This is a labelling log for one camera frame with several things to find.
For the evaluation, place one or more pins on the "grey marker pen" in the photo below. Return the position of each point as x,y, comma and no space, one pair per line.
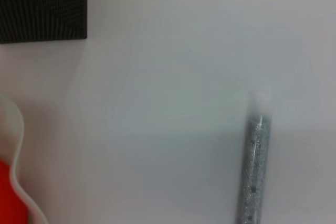
256,161

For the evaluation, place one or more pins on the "black mesh pen holder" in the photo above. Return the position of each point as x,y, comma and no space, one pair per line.
42,6

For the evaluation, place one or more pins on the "pale green glass fruit plate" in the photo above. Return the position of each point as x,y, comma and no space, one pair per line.
15,140

